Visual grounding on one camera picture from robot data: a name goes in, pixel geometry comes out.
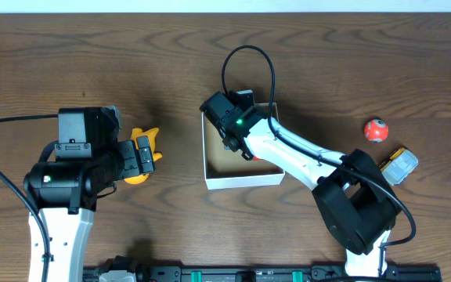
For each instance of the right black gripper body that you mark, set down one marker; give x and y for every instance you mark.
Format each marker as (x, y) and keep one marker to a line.
(225, 137)

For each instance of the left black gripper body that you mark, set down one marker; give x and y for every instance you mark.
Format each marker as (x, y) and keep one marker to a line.
(144, 155)

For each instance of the yellow grey toy dump truck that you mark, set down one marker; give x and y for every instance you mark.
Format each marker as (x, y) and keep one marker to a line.
(398, 166)

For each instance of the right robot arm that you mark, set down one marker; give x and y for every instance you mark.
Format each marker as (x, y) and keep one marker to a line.
(355, 201)

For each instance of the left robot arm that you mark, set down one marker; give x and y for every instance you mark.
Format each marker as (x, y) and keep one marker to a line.
(69, 178)

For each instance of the orange rubber toy animal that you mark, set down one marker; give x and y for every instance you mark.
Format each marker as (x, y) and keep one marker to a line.
(151, 135)

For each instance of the white cardboard box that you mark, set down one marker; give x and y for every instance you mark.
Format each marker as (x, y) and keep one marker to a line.
(224, 169)

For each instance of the orange red toy ball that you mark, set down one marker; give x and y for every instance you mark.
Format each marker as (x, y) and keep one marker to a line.
(376, 131)

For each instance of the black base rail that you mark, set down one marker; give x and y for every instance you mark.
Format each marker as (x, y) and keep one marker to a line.
(128, 269)

